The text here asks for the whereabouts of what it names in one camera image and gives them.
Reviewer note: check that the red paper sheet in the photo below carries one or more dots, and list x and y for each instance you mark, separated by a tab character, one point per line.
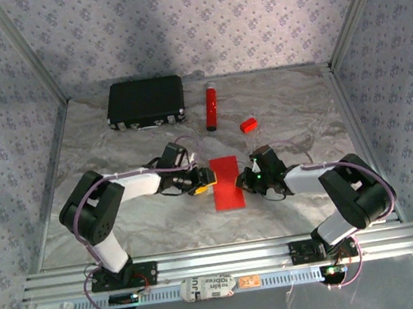
228	189

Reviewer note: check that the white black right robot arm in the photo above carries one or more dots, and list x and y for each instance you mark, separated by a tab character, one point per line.
355	188

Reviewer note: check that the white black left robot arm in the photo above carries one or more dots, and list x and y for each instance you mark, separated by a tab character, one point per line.
138	184

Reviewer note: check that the small red block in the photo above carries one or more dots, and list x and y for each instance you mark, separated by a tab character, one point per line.
248	125

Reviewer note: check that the red cylinder tube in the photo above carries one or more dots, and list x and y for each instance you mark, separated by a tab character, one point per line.
210	104

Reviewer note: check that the black hard case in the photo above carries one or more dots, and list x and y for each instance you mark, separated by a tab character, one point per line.
144	99

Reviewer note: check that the orange label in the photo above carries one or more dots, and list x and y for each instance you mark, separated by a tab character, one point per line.
249	281

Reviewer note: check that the printed paper roll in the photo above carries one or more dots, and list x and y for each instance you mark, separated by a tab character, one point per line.
207	288

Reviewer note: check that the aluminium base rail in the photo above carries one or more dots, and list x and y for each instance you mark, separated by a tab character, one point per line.
224	260

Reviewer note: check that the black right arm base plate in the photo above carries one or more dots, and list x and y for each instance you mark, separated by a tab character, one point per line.
303	252

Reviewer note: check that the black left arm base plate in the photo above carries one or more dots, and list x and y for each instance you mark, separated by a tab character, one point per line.
146	274

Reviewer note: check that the aluminium side rail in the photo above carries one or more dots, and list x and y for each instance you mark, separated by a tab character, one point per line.
50	163
362	134

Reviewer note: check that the aluminium frame post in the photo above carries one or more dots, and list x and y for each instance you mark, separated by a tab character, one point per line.
28	52
355	9

